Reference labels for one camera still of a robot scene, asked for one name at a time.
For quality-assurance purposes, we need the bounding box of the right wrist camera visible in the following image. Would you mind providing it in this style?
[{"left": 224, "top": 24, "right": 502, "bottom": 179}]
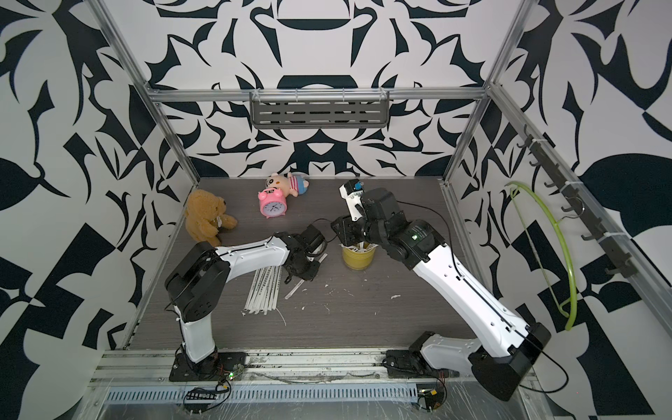
[{"left": 339, "top": 178, "right": 365, "bottom": 222}]

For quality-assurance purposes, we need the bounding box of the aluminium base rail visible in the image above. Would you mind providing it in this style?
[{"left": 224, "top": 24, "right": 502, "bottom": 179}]
[{"left": 89, "top": 348, "right": 473, "bottom": 386}]

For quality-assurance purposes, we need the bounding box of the white straw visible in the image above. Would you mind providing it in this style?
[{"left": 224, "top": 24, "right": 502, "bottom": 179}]
[
  {"left": 244, "top": 269, "right": 263, "bottom": 312},
  {"left": 255, "top": 267, "right": 273, "bottom": 313},
  {"left": 258, "top": 267, "right": 275, "bottom": 313},
  {"left": 269, "top": 267, "right": 283, "bottom": 312},
  {"left": 250, "top": 268, "right": 271, "bottom": 313},
  {"left": 262, "top": 267, "right": 275, "bottom": 315},
  {"left": 247, "top": 268, "right": 266, "bottom": 313},
  {"left": 283, "top": 254, "right": 327, "bottom": 300},
  {"left": 264, "top": 267, "right": 282, "bottom": 314}
]

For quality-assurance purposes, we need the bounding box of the white cable duct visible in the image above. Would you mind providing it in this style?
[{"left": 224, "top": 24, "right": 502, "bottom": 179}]
[{"left": 105, "top": 383, "right": 418, "bottom": 405}]

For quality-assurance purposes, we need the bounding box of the pink alarm clock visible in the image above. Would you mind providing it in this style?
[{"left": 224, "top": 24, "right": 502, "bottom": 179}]
[{"left": 257, "top": 188, "right": 288, "bottom": 219}]

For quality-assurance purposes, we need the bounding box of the brown teddy bear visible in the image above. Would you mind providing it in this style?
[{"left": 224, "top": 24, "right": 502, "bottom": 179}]
[{"left": 185, "top": 189, "right": 238, "bottom": 247}]

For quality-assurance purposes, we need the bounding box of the bundle of wrapped straws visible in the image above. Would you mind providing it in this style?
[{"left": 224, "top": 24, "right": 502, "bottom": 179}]
[{"left": 346, "top": 241, "right": 377, "bottom": 254}]

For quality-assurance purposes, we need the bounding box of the black wall hook rail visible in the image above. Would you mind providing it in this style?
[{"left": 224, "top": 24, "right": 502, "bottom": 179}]
[{"left": 521, "top": 125, "right": 639, "bottom": 278}]

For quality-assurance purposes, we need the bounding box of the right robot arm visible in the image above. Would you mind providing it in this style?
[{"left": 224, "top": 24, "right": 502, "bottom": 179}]
[{"left": 332, "top": 180, "right": 551, "bottom": 401}]

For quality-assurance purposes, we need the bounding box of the yellow plastic cup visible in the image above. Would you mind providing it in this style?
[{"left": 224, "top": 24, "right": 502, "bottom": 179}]
[{"left": 341, "top": 245, "right": 377, "bottom": 271}]

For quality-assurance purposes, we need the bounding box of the green plastic hanger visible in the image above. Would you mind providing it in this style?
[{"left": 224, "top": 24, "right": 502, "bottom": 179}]
[{"left": 505, "top": 180, "right": 579, "bottom": 332}]

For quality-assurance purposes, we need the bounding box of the grey slotted wall shelf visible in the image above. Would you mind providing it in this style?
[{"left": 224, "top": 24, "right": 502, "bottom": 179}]
[{"left": 250, "top": 89, "right": 390, "bottom": 130}]

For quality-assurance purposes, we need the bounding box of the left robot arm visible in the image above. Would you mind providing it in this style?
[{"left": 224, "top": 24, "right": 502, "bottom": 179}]
[{"left": 164, "top": 225, "right": 327, "bottom": 383}]

